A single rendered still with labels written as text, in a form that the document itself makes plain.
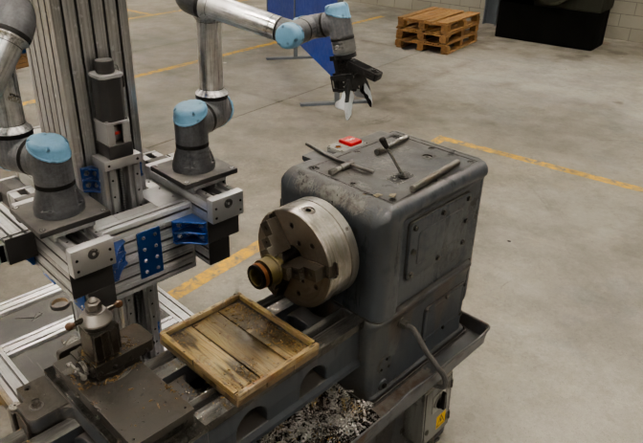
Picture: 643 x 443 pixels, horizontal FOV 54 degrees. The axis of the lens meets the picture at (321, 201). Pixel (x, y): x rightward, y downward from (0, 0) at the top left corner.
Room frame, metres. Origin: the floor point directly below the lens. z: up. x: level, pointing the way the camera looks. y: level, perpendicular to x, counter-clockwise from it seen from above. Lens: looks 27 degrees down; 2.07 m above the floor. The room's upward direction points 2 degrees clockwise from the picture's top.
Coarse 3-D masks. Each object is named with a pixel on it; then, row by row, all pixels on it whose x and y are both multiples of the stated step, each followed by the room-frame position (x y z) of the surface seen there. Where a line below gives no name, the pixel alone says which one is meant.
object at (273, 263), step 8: (264, 256) 1.54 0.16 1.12; (272, 256) 1.52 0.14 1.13; (256, 264) 1.49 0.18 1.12; (264, 264) 1.50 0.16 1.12; (272, 264) 1.50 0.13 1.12; (280, 264) 1.52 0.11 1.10; (248, 272) 1.50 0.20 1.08; (256, 272) 1.52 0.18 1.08; (264, 272) 1.47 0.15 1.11; (272, 272) 1.48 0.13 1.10; (280, 272) 1.50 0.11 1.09; (256, 280) 1.50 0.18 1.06; (264, 280) 1.46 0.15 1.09; (272, 280) 1.48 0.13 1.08; (280, 280) 1.50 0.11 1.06; (256, 288) 1.48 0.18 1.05
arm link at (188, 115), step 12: (180, 108) 2.04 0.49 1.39; (192, 108) 2.04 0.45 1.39; (204, 108) 2.05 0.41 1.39; (180, 120) 2.01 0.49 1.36; (192, 120) 2.01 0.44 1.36; (204, 120) 2.04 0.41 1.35; (180, 132) 2.01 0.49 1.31; (192, 132) 2.01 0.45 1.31; (204, 132) 2.03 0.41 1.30; (180, 144) 2.01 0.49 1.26; (192, 144) 2.01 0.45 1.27
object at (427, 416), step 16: (400, 320) 1.66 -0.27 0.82; (416, 336) 1.62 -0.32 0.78; (448, 384) 1.82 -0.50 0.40; (432, 400) 1.75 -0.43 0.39; (448, 400) 1.83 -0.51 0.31; (416, 416) 1.73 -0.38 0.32; (432, 416) 1.75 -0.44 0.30; (448, 416) 1.83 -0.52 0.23; (400, 432) 1.75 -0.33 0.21; (416, 432) 1.73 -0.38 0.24; (432, 432) 1.76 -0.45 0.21
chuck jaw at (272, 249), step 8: (272, 216) 1.65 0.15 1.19; (264, 224) 1.61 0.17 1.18; (272, 224) 1.61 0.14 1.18; (264, 232) 1.61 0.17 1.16; (272, 232) 1.59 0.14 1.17; (280, 232) 1.61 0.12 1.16; (264, 240) 1.58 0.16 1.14; (272, 240) 1.57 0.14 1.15; (280, 240) 1.59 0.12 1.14; (272, 248) 1.56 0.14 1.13; (280, 248) 1.57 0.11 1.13; (288, 248) 1.58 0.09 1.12
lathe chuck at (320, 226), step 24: (264, 216) 1.67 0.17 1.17; (288, 216) 1.60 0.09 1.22; (312, 216) 1.58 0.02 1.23; (288, 240) 1.60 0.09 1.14; (312, 240) 1.53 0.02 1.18; (336, 240) 1.54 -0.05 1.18; (336, 264) 1.51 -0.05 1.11; (288, 288) 1.60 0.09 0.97; (312, 288) 1.53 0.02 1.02; (336, 288) 1.51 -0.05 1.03
